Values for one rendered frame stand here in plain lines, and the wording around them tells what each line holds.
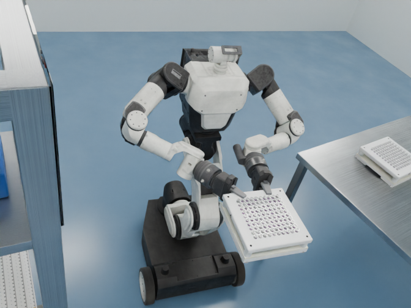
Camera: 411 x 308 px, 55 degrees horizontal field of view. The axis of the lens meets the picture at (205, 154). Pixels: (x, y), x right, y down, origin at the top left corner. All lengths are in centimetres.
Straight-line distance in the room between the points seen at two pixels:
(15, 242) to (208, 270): 152
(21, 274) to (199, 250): 123
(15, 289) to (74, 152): 189
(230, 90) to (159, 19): 347
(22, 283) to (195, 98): 92
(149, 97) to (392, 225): 118
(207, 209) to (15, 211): 113
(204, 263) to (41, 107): 176
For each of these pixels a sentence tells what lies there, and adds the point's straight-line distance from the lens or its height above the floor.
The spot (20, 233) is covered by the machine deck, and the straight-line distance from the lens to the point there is 93.
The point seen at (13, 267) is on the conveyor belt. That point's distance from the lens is 142.
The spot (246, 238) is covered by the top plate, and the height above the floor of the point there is 108.
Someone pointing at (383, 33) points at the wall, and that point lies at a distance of 627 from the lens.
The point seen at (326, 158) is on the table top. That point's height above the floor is 89.
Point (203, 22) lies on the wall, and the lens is 531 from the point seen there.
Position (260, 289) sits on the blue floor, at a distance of 254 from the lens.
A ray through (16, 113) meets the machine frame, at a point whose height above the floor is 167.
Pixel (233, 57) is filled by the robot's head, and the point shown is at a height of 136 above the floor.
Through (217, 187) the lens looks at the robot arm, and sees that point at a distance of 146.
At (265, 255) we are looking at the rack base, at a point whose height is 103.
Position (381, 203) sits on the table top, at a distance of 201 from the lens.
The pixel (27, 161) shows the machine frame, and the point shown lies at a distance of 75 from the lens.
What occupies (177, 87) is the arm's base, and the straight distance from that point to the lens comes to 161.
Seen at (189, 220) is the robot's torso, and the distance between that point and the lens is 194.
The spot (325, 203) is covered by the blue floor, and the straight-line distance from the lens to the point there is 322.
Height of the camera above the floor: 207
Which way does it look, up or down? 40 degrees down
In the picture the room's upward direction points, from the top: 14 degrees clockwise
